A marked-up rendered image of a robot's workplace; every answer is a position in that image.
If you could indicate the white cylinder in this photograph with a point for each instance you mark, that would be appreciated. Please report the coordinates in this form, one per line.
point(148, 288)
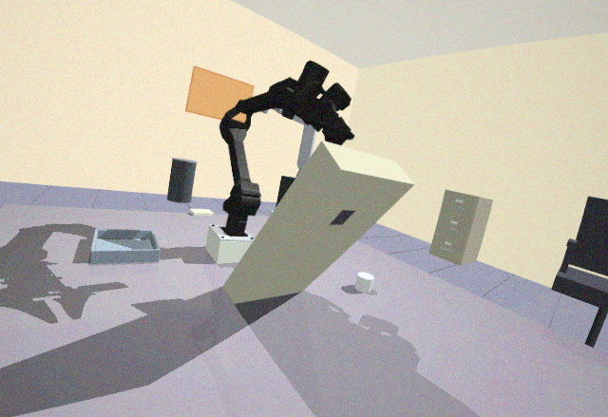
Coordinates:
point(364, 282)

